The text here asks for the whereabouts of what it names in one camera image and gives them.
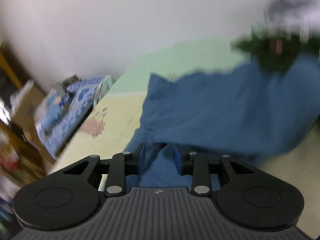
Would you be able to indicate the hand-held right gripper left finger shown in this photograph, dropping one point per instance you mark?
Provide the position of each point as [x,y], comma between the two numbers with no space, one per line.
[142,158]

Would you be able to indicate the blue patterned cloth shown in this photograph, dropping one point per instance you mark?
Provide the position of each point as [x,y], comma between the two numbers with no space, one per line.
[75,110]

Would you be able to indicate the light green striped pillow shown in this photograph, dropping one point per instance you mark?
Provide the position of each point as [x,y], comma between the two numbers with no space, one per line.
[107,85]

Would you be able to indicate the white folded garment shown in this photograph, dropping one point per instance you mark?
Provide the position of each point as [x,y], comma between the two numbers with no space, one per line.
[300,22]

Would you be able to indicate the wooden furniture edge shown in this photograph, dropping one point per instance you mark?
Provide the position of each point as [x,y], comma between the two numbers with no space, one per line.
[10,67]

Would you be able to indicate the blue fleece garment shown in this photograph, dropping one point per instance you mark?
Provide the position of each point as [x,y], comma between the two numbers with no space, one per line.
[212,110]

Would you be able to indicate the brown cardboard box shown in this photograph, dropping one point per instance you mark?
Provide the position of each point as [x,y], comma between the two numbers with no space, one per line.
[27,110]

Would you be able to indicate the pastel printed bed blanket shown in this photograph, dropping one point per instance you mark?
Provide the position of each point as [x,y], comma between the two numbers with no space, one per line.
[120,110]

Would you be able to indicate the dark green garment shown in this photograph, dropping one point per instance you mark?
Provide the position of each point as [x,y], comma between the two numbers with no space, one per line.
[270,57]

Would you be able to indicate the grey folded garment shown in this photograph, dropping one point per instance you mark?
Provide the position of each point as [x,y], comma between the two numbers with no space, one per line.
[287,2]

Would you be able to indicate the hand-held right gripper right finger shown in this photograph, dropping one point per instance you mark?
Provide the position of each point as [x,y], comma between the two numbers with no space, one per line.
[177,160]

